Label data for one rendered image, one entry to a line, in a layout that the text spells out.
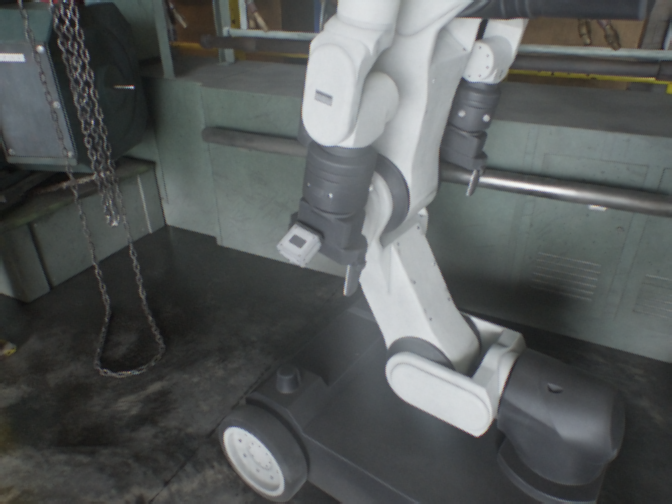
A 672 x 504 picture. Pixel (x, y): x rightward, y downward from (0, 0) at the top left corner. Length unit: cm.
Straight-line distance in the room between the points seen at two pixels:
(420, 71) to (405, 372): 51
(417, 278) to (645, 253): 72
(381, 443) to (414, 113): 59
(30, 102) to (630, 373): 174
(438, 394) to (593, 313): 74
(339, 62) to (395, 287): 47
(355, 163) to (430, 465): 59
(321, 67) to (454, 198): 96
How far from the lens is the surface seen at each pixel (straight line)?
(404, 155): 80
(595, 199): 133
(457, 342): 97
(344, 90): 56
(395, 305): 94
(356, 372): 112
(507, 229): 148
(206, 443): 126
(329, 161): 61
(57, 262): 194
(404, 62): 75
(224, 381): 139
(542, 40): 421
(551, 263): 150
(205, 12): 532
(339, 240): 67
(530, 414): 92
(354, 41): 56
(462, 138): 103
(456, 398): 92
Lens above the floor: 95
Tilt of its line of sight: 30 degrees down
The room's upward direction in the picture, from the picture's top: straight up
